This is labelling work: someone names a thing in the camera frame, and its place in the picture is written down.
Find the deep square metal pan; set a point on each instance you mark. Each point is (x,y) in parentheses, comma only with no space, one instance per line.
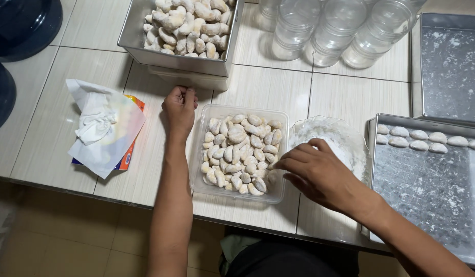
(131,34)

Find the dark blue bowl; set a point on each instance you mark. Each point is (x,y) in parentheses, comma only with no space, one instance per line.
(22,27)
(1,96)

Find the person's left fingers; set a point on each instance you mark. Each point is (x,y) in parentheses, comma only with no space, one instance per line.
(183,95)

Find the white powdered sugar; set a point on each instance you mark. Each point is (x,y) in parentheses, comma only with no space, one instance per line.
(343,150)

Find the white translucent sheet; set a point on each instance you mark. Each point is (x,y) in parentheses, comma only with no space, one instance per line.
(114,142)

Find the rows of sugar-coated cookies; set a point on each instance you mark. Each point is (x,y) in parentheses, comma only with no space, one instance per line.
(418,140)

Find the sugar-dusted metal baking tray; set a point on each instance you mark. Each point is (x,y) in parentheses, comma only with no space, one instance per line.
(426,192)

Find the pile of cookies in container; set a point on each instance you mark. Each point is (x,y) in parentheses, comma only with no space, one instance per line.
(237,154)

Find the clear plastic rectangular container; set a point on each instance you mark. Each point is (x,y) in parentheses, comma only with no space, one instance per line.
(197,173)

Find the person's green shirt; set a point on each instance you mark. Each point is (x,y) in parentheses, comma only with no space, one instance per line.
(231,246)

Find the person's right hand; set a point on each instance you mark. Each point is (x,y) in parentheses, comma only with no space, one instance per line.
(326,177)

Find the clear plastic jar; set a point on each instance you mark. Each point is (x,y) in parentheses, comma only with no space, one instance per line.
(295,30)
(267,15)
(380,34)
(331,38)

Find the empty metal baking tray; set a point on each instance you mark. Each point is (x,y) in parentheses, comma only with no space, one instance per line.
(453,69)

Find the white crumpled tissue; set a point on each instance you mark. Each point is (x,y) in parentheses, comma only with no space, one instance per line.
(95,125)

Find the clear bowl of sugar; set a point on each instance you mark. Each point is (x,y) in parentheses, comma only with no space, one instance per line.
(353,134)

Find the person's black shorts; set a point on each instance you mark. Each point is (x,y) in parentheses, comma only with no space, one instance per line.
(295,257)

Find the heap of cookies in pan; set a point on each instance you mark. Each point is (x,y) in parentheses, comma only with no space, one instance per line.
(187,27)

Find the orange and blue tissue pack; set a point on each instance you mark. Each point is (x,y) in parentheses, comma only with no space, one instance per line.
(126,159)

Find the person's left hand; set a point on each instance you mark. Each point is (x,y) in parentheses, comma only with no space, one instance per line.
(179,115)

